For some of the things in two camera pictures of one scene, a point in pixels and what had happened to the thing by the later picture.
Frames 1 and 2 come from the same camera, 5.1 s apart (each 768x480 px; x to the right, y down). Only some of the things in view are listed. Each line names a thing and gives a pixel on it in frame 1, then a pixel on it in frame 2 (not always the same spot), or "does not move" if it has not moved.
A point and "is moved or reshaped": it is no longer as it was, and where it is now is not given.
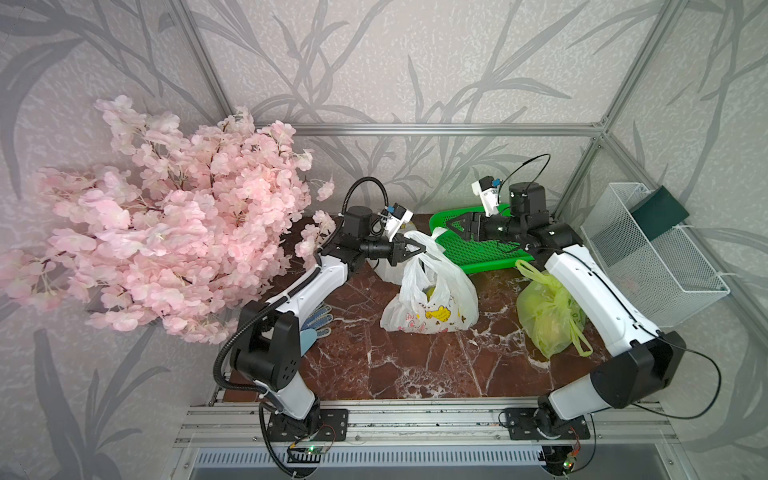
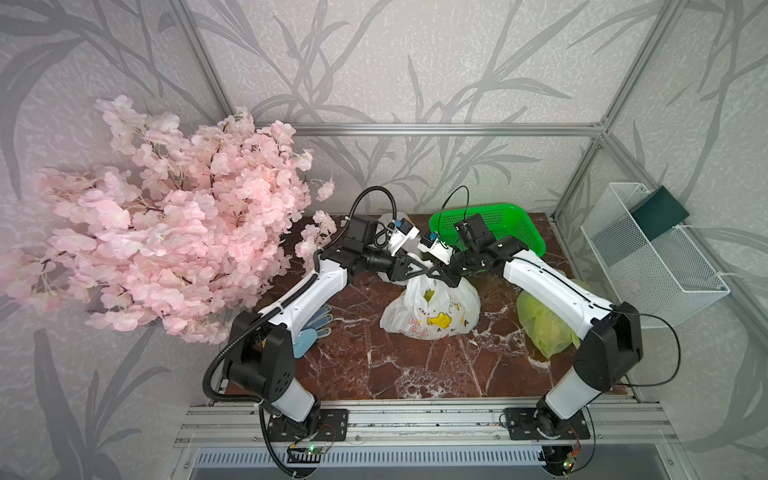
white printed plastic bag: [437, 293] is moved or reshaped
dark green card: [658, 213] does not move
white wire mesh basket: [666, 276] does not move
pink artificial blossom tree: [176, 232] does not move
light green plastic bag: [548, 317] does not move
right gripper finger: [471, 224] -> [447, 273]
